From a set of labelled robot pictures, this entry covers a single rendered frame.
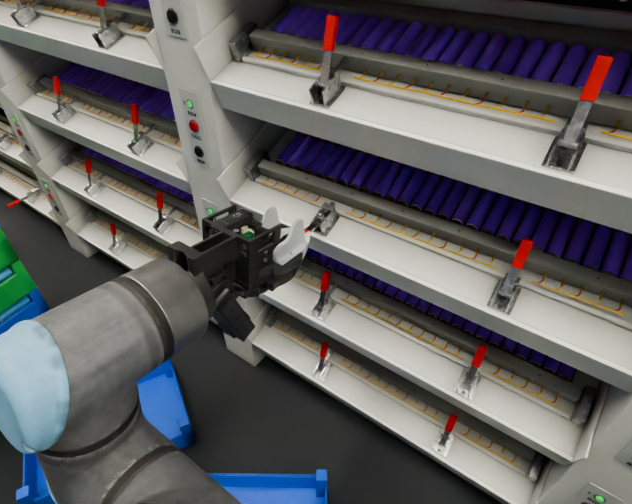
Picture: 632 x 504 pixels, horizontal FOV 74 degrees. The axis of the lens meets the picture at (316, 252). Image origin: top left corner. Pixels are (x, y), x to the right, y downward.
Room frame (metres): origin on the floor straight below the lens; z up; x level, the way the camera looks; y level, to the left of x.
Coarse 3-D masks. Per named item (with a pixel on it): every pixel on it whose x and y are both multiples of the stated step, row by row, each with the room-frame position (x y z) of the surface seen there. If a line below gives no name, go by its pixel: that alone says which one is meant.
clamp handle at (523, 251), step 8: (528, 240) 0.36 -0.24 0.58; (520, 248) 0.36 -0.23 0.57; (528, 248) 0.36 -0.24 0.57; (520, 256) 0.36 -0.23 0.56; (512, 264) 0.36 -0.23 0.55; (520, 264) 0.35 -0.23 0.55; (512, 272) 0.36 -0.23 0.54; (512, 280) 0.35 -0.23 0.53; (504, 288) 0.35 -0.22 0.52; (512, 288) 0.35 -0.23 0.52
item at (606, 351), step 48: (240, 192) 0.60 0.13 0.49; (336, 240) 0.48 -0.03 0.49; (384, 240) 0.47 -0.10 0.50; (432, 240) 0.45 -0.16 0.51; (432, 288) 0.38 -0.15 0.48; (480, 288) 0.37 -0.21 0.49; (576, 288) 0.36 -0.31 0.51; (528, 336) 0.32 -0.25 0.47; (576, 336) 0.30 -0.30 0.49; (624, 336) 0.29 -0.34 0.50; (624, 384) 0.26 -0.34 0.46
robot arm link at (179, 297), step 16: (128, 272) 0.28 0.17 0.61; (144, 272) 0.28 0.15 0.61; (160, 272) 0.28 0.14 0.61; (176, 272) 0.28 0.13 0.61; (144, 288) 0.31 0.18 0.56; (160, 288) 0.26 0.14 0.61; (176, 288) 0.26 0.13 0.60; (192, 288) 0.27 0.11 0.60; (160, 304) 0.25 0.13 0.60; (176, 304) 0.25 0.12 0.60; (192, 304) 0.26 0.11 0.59; (176, 320) 0.24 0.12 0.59; (192, 320) 0.25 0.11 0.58; (208, 320) 0.26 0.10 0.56; (176, 336) 0.23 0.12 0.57; (192, 336) 0.25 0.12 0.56; (176, 352) 0.23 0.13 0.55
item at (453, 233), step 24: (264, 168) 0.62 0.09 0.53; (288, 168) 0.60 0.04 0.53; (312, 192) 0.57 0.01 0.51; (336, 192) 0.54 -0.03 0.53; (360, 192) 0.53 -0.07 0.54; (384, 216) 0.50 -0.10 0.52; (408, 216) 0.47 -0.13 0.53; (432, 216) 0.47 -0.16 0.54; (456, 240) 0.44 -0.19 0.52; (480, 240) 0.42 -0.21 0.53; (504, 240) 0.41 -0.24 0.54; (528, 264) 0.38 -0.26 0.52; (552, 264) 0.37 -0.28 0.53; (576, 264) 0.37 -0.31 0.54; (552, 288) 0.35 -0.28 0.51; (600, 288) 0.34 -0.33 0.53; (624, 288) 0.33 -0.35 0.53
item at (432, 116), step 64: (256, 0) 0.68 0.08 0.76; (320, 0) 0.67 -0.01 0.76; (384, 0) 0.63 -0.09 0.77; (448, 0) 0.58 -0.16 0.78; (512, 0) 0.54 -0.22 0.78; (576, 0) 0.50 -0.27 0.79; (256, 64) 0.60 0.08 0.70; (320, 64) 0.57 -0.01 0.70; (384, 64) 0.51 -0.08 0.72; (448, 64) 0.48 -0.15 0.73; (512, 64) 0.47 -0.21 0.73; (576, 64) 0.45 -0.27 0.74; (320, 128) 0.50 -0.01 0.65; (384, 128) 0.44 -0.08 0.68; (448, 128) 0.42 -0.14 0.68; (512, 128) 0.40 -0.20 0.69; (576, 128) 0.35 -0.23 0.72; (512, 192) 0.36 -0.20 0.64; (576, 192) 0.33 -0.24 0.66
